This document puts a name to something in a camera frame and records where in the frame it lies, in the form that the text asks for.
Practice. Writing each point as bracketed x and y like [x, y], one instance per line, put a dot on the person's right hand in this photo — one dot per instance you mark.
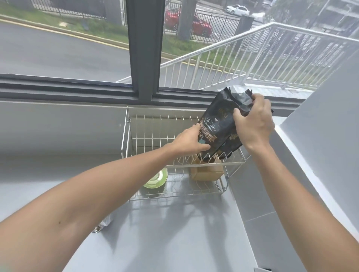
[256, 129]

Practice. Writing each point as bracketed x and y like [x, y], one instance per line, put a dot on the person's left hand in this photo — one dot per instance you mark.
[186, 143]

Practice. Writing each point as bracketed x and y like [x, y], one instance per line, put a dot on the person's right thumb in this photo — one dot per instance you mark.
[239, 115]

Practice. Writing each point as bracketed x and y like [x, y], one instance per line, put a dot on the person's left thumb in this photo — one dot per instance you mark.
[202, 147]

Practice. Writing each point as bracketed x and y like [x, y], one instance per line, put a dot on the black coffee bag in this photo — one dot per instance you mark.
[220, 120]
[232, 144]

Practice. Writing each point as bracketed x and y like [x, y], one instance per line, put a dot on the person's right forearm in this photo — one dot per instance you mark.
[303, 207]

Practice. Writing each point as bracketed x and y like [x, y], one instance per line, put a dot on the person's left forearm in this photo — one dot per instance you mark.
[84, 207]

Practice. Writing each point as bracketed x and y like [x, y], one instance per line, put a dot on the brown cardboard box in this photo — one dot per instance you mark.
[209, 169]

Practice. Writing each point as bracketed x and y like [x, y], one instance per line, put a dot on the green saucer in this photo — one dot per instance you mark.
[157, 178]

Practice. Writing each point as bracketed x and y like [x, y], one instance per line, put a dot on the silver stair railing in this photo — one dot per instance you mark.
[269, 50]

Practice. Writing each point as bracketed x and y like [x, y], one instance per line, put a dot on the black metal fence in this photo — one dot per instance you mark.
[221, 23]

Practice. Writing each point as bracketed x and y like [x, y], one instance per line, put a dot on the red car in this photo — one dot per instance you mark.
[196, 23]

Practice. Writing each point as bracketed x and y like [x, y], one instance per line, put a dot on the white car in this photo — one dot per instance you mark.
[238, 9]

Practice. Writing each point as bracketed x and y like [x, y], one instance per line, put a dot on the grey concrete pillar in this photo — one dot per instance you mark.
[187, 19]

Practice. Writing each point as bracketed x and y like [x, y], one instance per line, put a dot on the silver foil packet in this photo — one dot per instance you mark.
[102, 226]

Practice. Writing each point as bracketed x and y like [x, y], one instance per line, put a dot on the dark grey window frame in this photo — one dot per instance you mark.
[145, 56]

